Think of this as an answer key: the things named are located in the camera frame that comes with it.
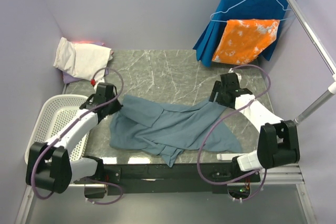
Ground grey-blue t shirt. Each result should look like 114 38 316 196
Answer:
109 95 242 167

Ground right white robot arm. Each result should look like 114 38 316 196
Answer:
209 72 300 182

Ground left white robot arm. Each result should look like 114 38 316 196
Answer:
26 83 122 194

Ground white folded t shirt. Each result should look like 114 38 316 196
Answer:
54 37 113 81

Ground white plastic laundry basket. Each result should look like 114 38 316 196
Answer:
24 94 87 163

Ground orange white tie-dye cloth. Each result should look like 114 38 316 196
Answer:
212 19 280 65

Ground pink folded t shirt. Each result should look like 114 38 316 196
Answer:
72 41 105 46

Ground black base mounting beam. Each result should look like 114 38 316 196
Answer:
72 162 263 200

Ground blue pleated skirt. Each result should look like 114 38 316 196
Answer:
193 0 289 67

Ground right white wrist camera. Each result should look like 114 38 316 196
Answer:
228 68 242 82

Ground silver clothes rack frame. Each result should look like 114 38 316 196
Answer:
256 0 336 161

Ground light blue wire hanger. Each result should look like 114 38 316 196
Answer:
210 0 291 23

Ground aluminium rail frame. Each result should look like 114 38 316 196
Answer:
16 165 317 223

